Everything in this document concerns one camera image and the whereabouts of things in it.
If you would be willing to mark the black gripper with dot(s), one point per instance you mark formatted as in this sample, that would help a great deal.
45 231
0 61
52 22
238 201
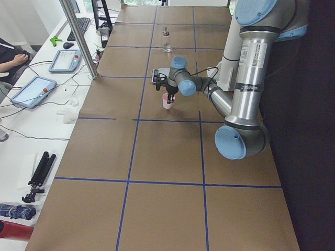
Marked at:
171 90

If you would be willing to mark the pink plastic cup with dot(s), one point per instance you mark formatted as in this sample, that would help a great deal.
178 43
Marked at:
165 100

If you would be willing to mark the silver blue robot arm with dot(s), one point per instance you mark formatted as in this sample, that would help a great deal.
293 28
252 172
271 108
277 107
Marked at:
236 89

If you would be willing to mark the silver digital kitchen scale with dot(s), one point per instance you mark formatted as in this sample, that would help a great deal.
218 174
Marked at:
159 73

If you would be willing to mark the seated person's hand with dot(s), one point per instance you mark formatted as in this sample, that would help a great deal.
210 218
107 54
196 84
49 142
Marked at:
20 59

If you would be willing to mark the small metal-capped bottle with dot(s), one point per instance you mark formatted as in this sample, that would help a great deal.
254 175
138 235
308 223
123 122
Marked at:
165 33

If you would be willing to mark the black power adapter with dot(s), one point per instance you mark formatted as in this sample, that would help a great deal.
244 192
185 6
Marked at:
104 35

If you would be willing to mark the small white tissue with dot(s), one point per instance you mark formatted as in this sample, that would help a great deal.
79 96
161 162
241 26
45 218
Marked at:
73 101

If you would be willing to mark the white crumpled tissue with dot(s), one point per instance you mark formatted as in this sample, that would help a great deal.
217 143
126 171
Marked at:
68 115

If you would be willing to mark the far blue teach pendant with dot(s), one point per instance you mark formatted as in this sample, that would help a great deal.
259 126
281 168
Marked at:
65 61

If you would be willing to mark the blue teach pendant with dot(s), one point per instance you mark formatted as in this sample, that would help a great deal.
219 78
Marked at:
65 61
34 92

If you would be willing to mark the black computer mouse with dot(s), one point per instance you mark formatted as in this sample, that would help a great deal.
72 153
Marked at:
68 45

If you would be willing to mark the green plastic tool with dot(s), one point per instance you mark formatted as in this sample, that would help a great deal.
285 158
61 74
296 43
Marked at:
54 40

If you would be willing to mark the near blue teach pendant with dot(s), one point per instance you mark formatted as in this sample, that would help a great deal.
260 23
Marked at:
34 92

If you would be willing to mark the black folded tripod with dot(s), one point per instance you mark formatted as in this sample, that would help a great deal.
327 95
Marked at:
39 177

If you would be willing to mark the blue folded umbrella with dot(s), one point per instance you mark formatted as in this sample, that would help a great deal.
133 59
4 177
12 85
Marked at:
17 212

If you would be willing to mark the red bottle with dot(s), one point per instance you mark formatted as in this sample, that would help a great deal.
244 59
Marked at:
15 231

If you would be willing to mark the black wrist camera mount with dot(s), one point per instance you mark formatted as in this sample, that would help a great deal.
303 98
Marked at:
161 81

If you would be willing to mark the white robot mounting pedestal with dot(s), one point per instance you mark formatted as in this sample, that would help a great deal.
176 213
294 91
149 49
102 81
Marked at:
230 59

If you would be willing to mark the aluminium frame post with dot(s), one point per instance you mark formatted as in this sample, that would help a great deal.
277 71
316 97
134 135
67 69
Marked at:
72 20

